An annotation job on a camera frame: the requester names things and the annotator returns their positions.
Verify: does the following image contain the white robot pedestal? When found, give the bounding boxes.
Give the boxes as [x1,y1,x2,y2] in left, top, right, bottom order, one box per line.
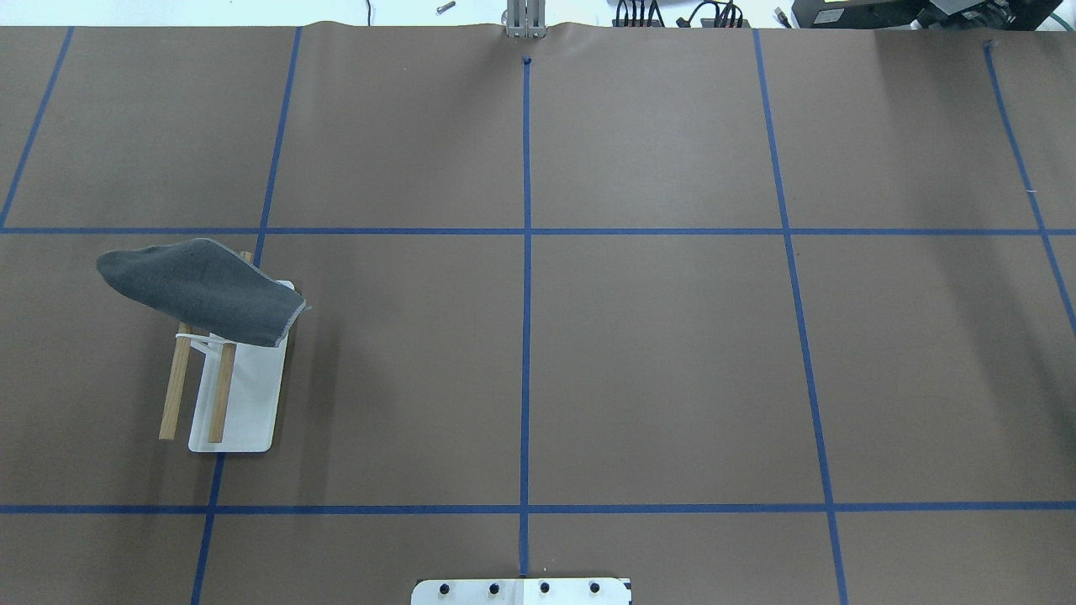
[410,577,633,604]

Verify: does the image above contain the near orange black connector box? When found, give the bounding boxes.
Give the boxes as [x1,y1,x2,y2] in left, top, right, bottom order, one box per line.
[676,1,750,29]

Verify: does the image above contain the orange black connector box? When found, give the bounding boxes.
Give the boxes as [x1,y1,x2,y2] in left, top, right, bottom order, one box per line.
[676,1,750,29]
[611,0,666,28]

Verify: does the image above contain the aluminium frame post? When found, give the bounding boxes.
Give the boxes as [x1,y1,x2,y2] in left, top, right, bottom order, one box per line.
[502,0,548,39]

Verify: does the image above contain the white rack with wooden bars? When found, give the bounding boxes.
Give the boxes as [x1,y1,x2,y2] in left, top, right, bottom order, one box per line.
[159,250,296,454]

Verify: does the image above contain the far orange black connector box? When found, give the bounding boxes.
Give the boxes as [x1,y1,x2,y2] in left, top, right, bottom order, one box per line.
[611,0,666,28]

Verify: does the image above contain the grey towel with white hem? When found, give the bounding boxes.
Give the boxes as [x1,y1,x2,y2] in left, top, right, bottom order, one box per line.
[96,238,310,347]

